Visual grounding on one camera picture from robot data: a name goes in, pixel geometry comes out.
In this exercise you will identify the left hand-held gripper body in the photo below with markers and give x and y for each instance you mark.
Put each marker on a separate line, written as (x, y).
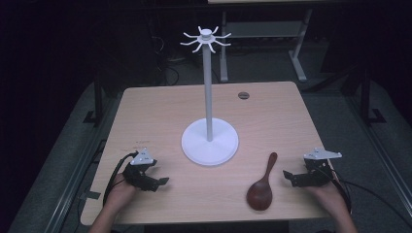
(142, 158)

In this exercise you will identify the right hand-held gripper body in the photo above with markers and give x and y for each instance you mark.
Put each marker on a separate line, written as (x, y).
(319, 173)

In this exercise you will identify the dark wooden spoon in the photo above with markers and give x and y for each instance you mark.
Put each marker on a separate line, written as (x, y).
(259, 195)

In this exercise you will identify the white hook stand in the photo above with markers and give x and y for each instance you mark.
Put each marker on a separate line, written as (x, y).
(209, 142)

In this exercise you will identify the person's right hand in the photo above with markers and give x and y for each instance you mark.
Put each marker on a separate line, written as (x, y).
(330, 197)

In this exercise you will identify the person's left hand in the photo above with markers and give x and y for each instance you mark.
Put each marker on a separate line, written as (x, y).
(120, 194)

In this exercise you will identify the grey tape strip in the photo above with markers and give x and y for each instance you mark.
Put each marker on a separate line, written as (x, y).
(90, 195)

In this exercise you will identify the black metal stand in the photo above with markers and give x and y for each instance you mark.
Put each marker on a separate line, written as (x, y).
(98, 103)
(366, 97)

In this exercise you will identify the grey round table grommet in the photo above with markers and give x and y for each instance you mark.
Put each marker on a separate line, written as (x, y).
(243, 95)

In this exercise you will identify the white-legged desk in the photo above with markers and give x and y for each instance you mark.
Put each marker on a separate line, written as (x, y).
(265, 29)

